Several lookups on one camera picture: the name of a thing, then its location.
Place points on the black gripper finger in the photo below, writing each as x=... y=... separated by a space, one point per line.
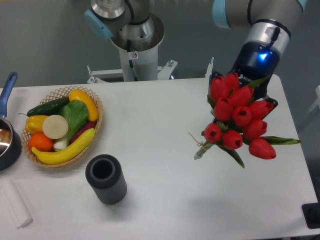
x=215 y=75
x=270 y=103

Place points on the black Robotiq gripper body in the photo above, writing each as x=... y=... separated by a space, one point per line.
x=254 y=62

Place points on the red tulip bouquet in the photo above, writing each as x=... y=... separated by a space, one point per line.
x=238 y=119

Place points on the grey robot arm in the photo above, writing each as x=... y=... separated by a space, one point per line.
x=270 y=21

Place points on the dark grey ribbed vase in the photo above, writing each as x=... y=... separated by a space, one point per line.
x=105 y=175

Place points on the black device at edge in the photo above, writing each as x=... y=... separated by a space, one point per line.
x=311 y=212

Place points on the purple eggplant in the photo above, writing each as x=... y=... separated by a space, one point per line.
x=87 y=126

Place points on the yellow squash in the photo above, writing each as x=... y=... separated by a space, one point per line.
x=80 y=95

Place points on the green bok choy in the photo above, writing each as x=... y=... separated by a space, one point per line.
x=76 y=114

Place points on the woven wicker basket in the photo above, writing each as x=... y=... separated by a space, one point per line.
x=58 y=94

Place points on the beige round disc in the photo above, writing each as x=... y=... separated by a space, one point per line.
x=55 y=127

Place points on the dark green cucumber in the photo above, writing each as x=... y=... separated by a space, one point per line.
x=48 y=108

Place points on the long yellow banana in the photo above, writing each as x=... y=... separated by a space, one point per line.
x=68 y=153

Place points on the yellow bell pepper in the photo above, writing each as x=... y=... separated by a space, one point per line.
x=34 y=124

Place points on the orange fruit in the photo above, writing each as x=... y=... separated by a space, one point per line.
x=41 y=142

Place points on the white rolled cloth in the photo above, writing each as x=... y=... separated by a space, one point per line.
x=15 y=204

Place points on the white furniture frame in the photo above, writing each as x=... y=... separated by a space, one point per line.
x=311 y=112

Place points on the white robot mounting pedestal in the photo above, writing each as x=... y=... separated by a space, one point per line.
x=137 y=46

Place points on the dark saucepan blue handle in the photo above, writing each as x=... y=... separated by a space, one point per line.
x=10 y=142

